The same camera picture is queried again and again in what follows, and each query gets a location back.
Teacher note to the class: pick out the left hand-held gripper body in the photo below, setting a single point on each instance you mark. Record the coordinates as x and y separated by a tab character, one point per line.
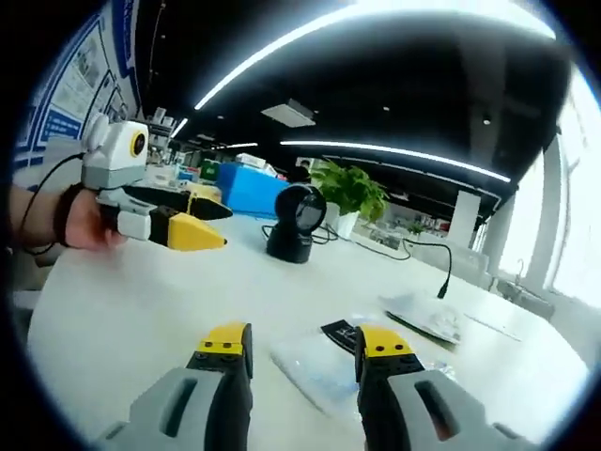
115	162

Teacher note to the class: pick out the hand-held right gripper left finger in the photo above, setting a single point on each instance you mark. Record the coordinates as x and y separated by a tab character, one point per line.
188	409

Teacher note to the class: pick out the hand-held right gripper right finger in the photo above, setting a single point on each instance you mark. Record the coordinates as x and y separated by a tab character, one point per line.
413	413

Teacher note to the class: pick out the translucent blue sheet goods packet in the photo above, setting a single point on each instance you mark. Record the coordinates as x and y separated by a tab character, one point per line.
314	371

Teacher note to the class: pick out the person's left hand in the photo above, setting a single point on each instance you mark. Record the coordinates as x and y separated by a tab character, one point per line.
91	223

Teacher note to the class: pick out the green box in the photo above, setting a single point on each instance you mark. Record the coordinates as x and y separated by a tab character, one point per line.
210	170

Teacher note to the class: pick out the blue plastic crate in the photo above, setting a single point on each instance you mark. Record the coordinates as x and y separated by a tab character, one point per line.
256	190

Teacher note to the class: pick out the white table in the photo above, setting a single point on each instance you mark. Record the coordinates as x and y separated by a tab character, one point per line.
164	300

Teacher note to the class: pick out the short ceiling light strip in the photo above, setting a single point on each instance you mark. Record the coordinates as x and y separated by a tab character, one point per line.
179	128

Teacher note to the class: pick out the white cardboard box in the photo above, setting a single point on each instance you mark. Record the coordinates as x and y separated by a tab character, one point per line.
256	162

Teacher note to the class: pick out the black barcode scanner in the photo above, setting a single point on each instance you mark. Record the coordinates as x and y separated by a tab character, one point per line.
296	225

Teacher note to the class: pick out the ceiling vent panel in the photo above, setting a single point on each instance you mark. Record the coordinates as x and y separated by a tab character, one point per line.
288	113

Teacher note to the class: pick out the potted green plant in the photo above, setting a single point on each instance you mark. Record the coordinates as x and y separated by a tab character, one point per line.
352	188

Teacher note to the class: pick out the long ceiling light strip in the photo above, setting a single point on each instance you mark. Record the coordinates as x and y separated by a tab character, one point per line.
399	152
263	51

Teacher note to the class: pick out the metal faucet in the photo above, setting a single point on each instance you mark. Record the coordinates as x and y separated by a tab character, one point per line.
519	270

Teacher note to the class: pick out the small potted plant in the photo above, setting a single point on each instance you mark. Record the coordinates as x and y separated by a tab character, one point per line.
416	228

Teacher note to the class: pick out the narrow window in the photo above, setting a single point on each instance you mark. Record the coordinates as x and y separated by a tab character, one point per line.
519	225

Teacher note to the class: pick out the large window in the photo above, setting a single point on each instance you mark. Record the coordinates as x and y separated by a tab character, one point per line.
577	211

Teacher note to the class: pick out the blue white wall poster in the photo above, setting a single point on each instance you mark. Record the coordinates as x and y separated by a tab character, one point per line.
80	70

